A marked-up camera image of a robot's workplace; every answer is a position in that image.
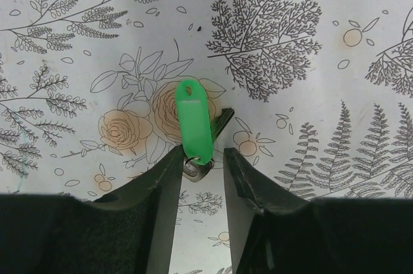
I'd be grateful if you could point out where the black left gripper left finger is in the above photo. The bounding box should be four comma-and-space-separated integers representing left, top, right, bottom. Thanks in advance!
1, 146, 184, 273

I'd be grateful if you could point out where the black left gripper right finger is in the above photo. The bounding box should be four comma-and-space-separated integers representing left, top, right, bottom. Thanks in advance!
223, 148, 412, 273

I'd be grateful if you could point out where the green tag key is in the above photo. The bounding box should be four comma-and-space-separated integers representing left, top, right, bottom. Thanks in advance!
175, 79, 235, 182

